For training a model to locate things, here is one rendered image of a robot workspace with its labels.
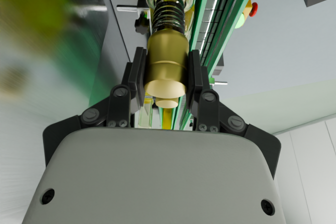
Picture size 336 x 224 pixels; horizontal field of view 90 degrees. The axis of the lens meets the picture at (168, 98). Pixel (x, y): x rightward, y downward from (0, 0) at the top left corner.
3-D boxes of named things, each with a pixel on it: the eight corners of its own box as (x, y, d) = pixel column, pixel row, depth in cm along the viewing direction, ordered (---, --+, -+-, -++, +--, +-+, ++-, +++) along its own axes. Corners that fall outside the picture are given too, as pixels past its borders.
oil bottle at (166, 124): (163, 112, 119) (160, 154, 108) (171, 112, 119) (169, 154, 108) (163, 114, 124) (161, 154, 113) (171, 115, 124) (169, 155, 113)
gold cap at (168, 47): (145, 27, 13) (139, 77, 11) (191, 30, 13) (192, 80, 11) (149, 56, 16) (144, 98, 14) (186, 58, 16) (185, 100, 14)
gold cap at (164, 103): (156, 72, 25) (154, 99, 23) (180, 73, 25) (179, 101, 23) (157, 83, 28) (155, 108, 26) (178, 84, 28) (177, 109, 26)
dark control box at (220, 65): (205, 49, 75) (205, 65, 72) (222, 50, 75) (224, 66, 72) (201, 60, 82) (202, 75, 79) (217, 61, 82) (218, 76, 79)
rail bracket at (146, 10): (120, -28, 35) (109, 19, 30) (153, -26, 35) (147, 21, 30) (125, -9, 39) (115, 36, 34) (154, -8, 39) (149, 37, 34)
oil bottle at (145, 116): (141, 89, 86) (135, 141, 76) (152, 89, 85) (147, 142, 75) (144, 94, 91) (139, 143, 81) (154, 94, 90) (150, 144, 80)
